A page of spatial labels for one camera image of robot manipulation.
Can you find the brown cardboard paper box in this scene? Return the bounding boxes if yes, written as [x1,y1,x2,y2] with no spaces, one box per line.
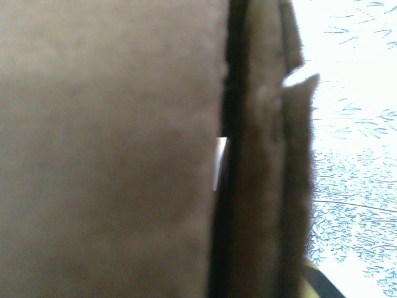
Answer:
[0,0,321,298]

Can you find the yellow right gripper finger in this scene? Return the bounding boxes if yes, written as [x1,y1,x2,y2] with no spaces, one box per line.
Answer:
[302,260,344,298]

